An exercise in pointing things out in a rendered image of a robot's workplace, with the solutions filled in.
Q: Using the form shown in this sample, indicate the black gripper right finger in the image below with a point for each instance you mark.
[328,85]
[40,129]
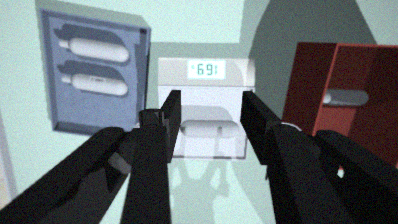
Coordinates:
[300,191]

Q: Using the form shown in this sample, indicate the dark red open box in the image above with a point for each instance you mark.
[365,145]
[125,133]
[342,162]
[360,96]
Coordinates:
[373,69]

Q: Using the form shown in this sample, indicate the blue-grey open tray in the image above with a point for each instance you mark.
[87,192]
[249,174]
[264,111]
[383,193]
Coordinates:
[82,112]

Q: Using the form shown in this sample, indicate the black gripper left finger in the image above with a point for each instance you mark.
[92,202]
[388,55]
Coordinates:
[81,188]

